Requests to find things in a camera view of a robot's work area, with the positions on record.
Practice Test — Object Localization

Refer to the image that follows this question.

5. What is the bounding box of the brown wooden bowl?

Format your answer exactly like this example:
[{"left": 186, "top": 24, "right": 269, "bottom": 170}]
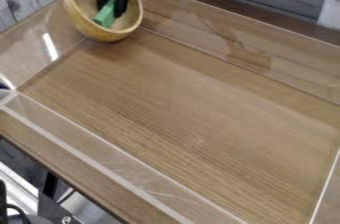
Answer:
[{"left": 62, "top": 0, "right": 144, "bottom": 42}]

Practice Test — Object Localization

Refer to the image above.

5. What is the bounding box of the green rectangular block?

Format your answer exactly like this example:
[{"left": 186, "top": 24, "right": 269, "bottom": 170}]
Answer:
[{"left": 93, "top": 0, "right": 116, "bottom": 28}]

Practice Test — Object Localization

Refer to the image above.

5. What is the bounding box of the white cylindrical container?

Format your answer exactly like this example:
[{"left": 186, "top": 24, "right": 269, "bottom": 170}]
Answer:
[{"left": 317, "top": 0, "right": 340, "bottom": 31}]

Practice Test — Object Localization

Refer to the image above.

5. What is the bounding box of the black table leg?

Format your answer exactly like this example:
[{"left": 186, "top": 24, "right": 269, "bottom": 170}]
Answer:
[{"left": 42, "top": 172, "right": 58, "bottom": 198}]

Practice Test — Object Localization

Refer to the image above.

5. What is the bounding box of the clear acrylic tray wall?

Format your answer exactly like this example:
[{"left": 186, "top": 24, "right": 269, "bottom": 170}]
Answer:
[{"left": 0, "top": 0, "right": 340, "bottom": 224}]

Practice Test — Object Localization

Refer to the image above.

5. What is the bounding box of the black metal bracket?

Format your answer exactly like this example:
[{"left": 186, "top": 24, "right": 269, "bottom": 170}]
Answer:
[{"left": 37, "top": 192, "right": 84, "bottom": 224}]

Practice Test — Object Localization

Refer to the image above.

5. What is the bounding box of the black cable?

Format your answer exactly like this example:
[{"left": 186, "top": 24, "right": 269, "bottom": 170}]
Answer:
[{"left": 0, "top": 202, "right": 32, "bottom": 224}]

